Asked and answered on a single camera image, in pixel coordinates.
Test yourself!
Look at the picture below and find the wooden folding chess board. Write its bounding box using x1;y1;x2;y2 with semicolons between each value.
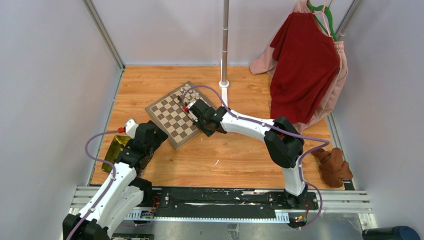
145;81;216;149

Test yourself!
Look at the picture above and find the pink garment on hanger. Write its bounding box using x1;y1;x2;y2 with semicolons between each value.
249;0;348;133

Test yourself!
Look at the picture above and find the white stand base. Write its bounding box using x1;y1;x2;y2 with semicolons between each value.
218;80;230;106

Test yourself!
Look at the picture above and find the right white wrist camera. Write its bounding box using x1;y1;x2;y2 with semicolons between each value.
182;101;196;114

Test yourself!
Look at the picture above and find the aluminium rail frame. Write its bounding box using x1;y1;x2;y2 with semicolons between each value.
59;186;379;240

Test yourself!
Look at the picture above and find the brown crumpled cloth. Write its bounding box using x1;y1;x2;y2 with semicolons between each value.
311;147;354;188

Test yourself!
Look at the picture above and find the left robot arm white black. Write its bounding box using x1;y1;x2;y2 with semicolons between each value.
62;118;168;240

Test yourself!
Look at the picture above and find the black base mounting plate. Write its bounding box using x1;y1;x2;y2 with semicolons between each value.
137;186;320;219

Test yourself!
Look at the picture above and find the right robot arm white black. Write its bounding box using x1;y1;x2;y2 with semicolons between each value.
183;99;308;209

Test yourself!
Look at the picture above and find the gold metal tray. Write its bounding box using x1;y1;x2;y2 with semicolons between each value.
104;135;131;164

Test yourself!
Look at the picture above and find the dark blue bottle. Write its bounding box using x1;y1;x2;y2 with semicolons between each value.
362;226;421;240

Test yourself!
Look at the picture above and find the red shirt on hanger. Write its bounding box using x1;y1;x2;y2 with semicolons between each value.
270;12;340;124

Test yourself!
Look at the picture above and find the green clothes hanger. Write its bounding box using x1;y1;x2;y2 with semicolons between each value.
306;0;339;42

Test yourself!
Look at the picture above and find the grey metal stand pole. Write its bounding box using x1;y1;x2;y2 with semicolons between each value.
219;0;230;89

